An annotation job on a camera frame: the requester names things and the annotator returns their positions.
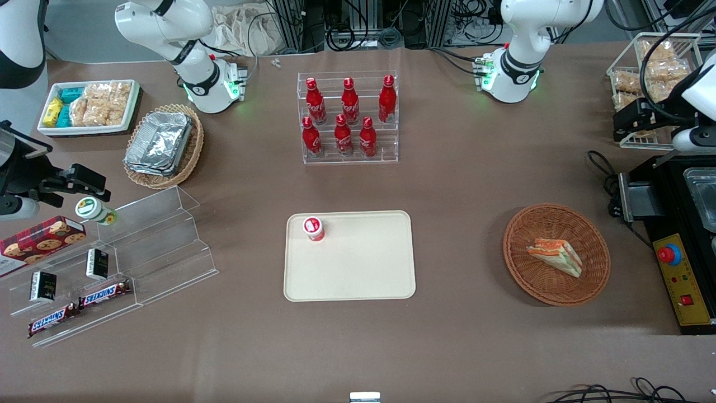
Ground red yogurt cup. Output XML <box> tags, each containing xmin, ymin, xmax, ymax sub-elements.
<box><xmin>302</xmin><ymin>216</ymin><xmax>327</xmax><ymax>243</ymax></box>

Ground clear acrylic bottle rack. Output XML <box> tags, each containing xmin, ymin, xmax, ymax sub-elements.
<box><xmin>296</xmin><ymin>70</ymin><xmax>400</xmax><ymax>166</ymax></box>

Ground clear acrylic step riser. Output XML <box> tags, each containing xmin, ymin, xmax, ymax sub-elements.
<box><xmin>92</xmin><ymin>186</ymin><xmax>220</xmax><ymax>307</ymax></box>
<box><xmin>8</xmin><ymin>224</ymin><xmax>145</xmax><ymax>349</ymax></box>

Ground beige cloth bag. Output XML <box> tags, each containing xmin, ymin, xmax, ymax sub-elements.
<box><xmin>209</xmin><ymin>3</ymin><xmax>281</xmax><ymax>57</ymax></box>

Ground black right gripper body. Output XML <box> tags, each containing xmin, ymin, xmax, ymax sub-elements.
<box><xmin>0</xmin><ymin>122</ymin><xmax>54</xmax><ymax>198</ymax></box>

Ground steel machine pan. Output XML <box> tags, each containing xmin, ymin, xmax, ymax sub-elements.
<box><xmin>683</xmin><ymin>167</ymin><xmax>716</xmax><ymax>233</ymax></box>

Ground black cable bundle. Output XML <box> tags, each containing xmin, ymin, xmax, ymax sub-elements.
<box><xmin>545</xmin><ymin>377</ymin><xmax>716</xmax><ymax>403</ymax></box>

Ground oval light wicker basket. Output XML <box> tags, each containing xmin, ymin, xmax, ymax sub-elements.
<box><xmin>123</xmin><ymin>104</ymin><xmax>205</xmax><ymax>190</ymax></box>

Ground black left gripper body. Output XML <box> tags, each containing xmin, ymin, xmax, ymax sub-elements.
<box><xmin>652</xmin><ymin>102</ymin><xmax>701</xmax><ymax>140</ymax></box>

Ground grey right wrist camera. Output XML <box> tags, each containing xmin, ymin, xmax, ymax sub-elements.
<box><xmin>0</xmin><ymin>196</ymin><xmax>41</xmax><ymax>221</ymax></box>

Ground black right arm base cable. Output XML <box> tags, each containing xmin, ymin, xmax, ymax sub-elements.
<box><xmin>197</xmin><ymin>11</ymin><xmax>276</xmax><ymax>86</ymax></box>

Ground small black box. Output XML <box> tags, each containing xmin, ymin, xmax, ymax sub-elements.
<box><xmin>29</xmin><ymin>271</ymin><xmax>58</xmax><ymax>304</ymax></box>
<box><xmin>85</xmin><ymin>249</ymin><xmax>110</xmax><ymax>281</ymax></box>

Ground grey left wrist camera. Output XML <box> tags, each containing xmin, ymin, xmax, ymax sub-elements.
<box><xmin>671</xmin><ymin>126</ymin><xmax>716</xmax><ymax>154</ymax></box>

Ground green sunflower yogurt cup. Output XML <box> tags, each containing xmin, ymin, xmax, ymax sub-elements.
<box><xmin>75</xmin><ymin>197</ymin><xmax>119</xmax><ymax>227</ymax></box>

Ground clear rice cracker bag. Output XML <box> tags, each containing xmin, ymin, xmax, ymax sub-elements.
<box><xmin>69</xmin><ymin>97</ymin><xmax>110</xmax><ymax>127</ymax></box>
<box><xmin>106</xmin><ymin>95</ymin><xmax>128</xmax><ymax>126</ymax></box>
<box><xmin>84</xmin><ymin>81</ymin><xmax>133</xmax><ymax>102</ymax></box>

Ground black machine power cable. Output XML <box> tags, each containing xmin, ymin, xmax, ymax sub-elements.
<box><xmin>587</xmin><ymin>149</ymin><xmax>655</xmax><ymax>250</ymax></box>

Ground round brown wicker basket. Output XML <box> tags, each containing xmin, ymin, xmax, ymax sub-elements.
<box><xmin>502</xmin><ymin>203</ymin><xmax>611</xmax><ymax>307</ymax></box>

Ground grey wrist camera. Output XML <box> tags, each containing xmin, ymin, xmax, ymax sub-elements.
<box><xmin>671</xmin><ymin>126</ymin><xmax>716</xmax><ymax>154</ymax></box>
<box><xmin>0</xmin><ymin>196</ymin><xmax>41</xmax><ymax>221</ymax></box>

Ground cream plastic tray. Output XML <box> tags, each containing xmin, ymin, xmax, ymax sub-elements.
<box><xmin>283</xmin><ymin>210</ymin><xmax>417</xmax><ymax>303</ymax></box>

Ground white rectangular snack tray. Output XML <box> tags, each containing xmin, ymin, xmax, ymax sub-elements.
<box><xmin>36</xmin><ymin>79</ymin><xmax>142</xmax><ymax>138</ymax></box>

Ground wrapped triangle sandwich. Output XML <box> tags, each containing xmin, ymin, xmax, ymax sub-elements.
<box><xmin>526</xmin><ymin>238</ymin><xmax>584</xmax><ymax>279</ymax></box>

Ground aluminium frame rack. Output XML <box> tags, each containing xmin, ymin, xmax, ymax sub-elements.
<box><xmin>267</xmin><ymin>0</ymin><xmax>507</xmax><ymax>52</ymax></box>

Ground snickers chocolate bar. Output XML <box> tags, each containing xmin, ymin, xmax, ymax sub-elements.
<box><xmin>27</xmin><ymin>303</ymin><xmax>81</xmax><ymax>340</ymax></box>
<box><xmin>78</xmin><ymin>280</ymin><xmax>134</xmax><ymax>310</ymax></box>

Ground clear pastry snack bag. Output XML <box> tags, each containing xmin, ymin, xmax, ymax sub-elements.
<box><xmin>646</xmin><ymin>59</ymin><xmax>693</xmax><ymax>83</ymax></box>
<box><xmin>640</xmin><ymin>40</ymin><xmax>676</xmax><ymax>63</ymax></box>
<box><xmin>612</xmin><ymin>69</ymin><xmax>645</xmax><ymax>95</ymax></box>

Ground thick black left arm hose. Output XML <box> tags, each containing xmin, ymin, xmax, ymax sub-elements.
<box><xmin>639</xmin><ymin>4</ymin><xmax>716</xmax><ymax>123</ymax></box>

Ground white wire basket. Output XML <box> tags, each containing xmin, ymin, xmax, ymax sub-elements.
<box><xmin>606</xmin><ymin>32</ymin><xmax>704</xmax><ymax>151</ymax></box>

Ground red cola bottle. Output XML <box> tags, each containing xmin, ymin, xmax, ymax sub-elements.
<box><xmin>341</xmin><ymin>77</ymin><xmax>360</xmax><ymax>125</ymax></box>
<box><xmin>302</xmin><ymin>116</ymin><xmax>323</xmax><ymax>158</ymax></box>
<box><xmin>334</xmin><ymin>114</ymin><xmax>354</xmax><ymax>157</ymax></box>
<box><xmin>305</xmin><ymin>77</ymin><xmax>327</xmax><ymax>125</ymax></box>
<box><xmin>378</xmin><ymin>74</ymin><xmax>398</xmax><ymax>124</ymax></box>
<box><xmin>359</xmin><ymin>116</ymin><xmax>378</xmax><ymax>159</ymax></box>

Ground red tartan cookie box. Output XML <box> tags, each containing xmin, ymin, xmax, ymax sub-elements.
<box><xmin>0</xmin><ymin>215</ymin><xmax>88</xmax><ymax>279</ymax></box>

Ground black left arm base cable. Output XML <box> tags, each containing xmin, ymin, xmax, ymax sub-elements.
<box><xmin>427</xmin><ymin>46</ymin><xmax>488</xmax><ymax>77</ymax></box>

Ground yellow snack packet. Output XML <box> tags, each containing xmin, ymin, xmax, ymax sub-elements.
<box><xmin>43</xmin><ymin>97</ymin><xmax>64</xmax><ymax>128</ymax></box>

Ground black arm base cable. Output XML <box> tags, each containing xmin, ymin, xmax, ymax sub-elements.
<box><xmin>197</xmin><ymin>11</ymin><xmax>276</xmax><ymax>86</ymax></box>
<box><xmin>427</xmin><ymin>46</ymin><xmax>488</xmax><ymax>77</ymax></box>

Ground black machine with yellow panel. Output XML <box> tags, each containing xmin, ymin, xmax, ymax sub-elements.
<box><xmin>618</xmin><ymin>153</ymin><xmax>716</xmax><ymax>336</ymax></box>

